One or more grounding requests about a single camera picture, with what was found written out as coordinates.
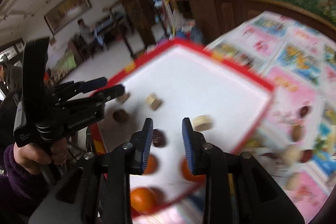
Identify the dark red date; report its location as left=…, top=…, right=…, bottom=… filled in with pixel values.
left=152, top=128, right=166, bottom=148
left=299, top=106, right=311, bottom=119

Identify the person's left hand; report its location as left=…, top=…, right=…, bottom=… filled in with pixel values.
left=13, top=138, right=67, bottom=175

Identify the beige round fruit slice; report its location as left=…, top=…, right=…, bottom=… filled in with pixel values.
left=192, top=115, right=213, bottom=132

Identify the orange mandarin middle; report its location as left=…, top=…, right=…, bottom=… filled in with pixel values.
left=143, top=155, right=158, bottom=175

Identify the orange mandarin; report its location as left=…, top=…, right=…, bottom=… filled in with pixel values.
left=180, top=158, right=206, bottom=183
left=130, top=187, right=159, bottom=213
left=143, top=155, right=158, bottom=175

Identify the brown round longan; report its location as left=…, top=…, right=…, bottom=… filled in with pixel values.
left=112, top=109, right=129, bottom=123

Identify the orange mandarin right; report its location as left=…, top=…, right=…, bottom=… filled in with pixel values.
left=180, top=158, right=206, bottom=183

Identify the beige cut fruit piece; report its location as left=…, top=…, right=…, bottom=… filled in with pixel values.
left=146, top=93, right=162, bottom=111

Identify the seated person in background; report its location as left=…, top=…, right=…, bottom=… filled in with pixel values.
left=77, top=19, right=97, bottom=45

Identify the orange mandarin front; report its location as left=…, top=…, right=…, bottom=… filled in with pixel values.
left=130, top=187, right=159, bottom=213

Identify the red rimmed white tray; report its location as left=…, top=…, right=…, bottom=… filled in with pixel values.
left=91, top=39, right=274, bottom=207

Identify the framed landscape painting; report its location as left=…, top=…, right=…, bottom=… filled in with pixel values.
left=44, top=0, right=92, bottom=35

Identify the floral patterned tablecloth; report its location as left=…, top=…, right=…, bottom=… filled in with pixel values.
left=131, top=10, right=336, bottom=224

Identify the dark red date on cloth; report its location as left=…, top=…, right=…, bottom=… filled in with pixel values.
left=299, top=106, right=311, bottom=119

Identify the wooden low cabinet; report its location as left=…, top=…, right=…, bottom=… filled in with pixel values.
left=177, top=0, right=335, bottom=44

